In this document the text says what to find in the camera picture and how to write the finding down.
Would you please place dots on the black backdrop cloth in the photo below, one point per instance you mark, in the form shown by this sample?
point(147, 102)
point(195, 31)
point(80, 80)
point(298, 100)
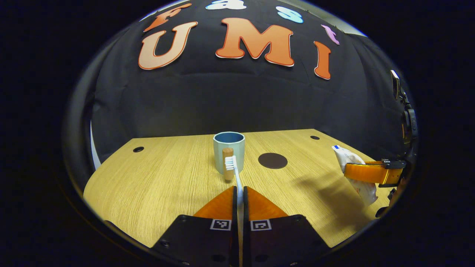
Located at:
point(222, 96)

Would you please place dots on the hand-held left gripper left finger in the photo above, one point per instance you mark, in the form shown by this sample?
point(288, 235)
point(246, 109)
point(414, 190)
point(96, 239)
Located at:
point(207, 241)

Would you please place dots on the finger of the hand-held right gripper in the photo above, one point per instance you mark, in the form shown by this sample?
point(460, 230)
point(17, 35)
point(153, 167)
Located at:
point(371, 172)

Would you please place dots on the wooden desktop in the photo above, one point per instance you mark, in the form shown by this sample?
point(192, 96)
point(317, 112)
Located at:
point(167, 178)

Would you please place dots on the white toothpaste tube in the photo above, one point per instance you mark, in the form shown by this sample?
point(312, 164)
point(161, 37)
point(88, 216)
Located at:
point(349, 155)

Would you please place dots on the white light blue toothbrush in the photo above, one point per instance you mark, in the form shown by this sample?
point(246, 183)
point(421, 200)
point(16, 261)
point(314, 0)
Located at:
point(239, 185)

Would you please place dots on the dark brown round coaster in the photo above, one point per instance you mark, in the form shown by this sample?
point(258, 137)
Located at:
point(272, 161)

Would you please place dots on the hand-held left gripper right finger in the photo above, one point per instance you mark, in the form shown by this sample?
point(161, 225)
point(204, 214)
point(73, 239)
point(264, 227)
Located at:
point(274, 244)

